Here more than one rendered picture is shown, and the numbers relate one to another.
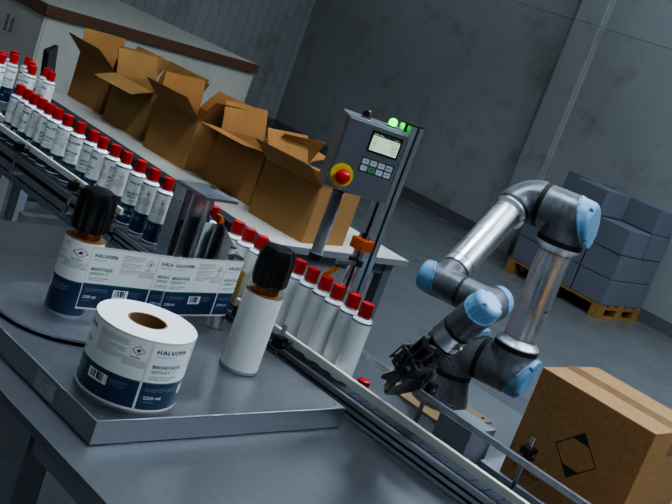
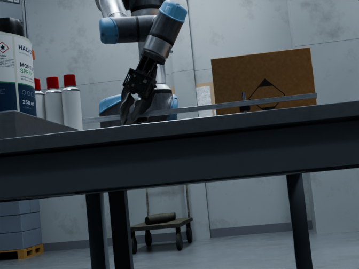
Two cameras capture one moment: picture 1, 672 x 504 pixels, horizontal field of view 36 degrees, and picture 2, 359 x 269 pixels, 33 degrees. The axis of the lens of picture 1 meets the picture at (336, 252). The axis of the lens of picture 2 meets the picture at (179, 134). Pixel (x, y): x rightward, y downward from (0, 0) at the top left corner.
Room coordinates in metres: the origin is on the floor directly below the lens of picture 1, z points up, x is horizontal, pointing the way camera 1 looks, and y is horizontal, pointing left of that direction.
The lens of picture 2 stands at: (0.84, 0.62, 0.74)
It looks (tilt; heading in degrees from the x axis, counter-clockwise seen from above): 5 degrees up; 325
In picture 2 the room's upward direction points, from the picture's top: 6 degrees counter-clockwise
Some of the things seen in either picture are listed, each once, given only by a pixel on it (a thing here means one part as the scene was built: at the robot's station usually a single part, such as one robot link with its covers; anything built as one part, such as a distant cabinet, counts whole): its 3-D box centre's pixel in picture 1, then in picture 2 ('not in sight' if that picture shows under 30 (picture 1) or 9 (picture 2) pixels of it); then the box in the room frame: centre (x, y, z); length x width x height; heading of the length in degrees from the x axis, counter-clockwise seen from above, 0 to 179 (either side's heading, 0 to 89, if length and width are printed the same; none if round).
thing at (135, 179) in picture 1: (132, 192); not in sight; (3.06, 0.64, 0.98); 0.05 x 0.05 x 0.20
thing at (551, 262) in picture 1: (536, 294); (150, 52); (2.57, -0.51, 1.21); 0.15 x 0.12 x 0.55; 65
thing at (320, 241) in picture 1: (327, 221); not in sight; (2.67, 0.05, 1.18); 0.04 x 0.04 x 0.21
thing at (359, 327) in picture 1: (354, 341); (72, 110); (2.39, -0.12, 0.98); 0.05 x 0.05 x 0.20
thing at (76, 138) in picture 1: (73, 152); not in sight; (3.30, 0.91, 0.98); 0.05 x 0.05 x 0.20
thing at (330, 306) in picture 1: (326, 323); (36, 115); (2.46, -0.04, 0.98); 0.05 x 0.05 x 0.20
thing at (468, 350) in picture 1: (463, 346); (118, 115); (2.63, -0.40, 1.00); 0.13 x 0.12 x 0.14; 65
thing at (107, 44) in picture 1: (111, 74); not in sight; (5.52, 1.45, 0.97); 0.45 x 0.40 x 0.37; 139
